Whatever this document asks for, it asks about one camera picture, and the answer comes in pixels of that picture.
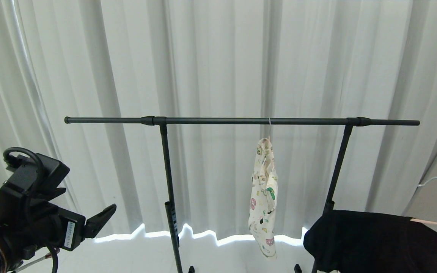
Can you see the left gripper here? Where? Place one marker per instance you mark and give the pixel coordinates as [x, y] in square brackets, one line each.
[57, 229]

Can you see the cream printed garment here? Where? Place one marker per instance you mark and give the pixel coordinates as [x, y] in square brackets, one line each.
[264, 197]

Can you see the black garment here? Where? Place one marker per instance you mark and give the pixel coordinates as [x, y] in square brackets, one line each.
[374, 242]

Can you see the black clothes rack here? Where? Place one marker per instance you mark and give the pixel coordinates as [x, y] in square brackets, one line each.
[241, 121]

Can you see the white curtain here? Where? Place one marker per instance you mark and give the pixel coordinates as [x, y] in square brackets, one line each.
[203, 57]

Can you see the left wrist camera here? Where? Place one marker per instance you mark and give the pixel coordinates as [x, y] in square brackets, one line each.
[32, 178]

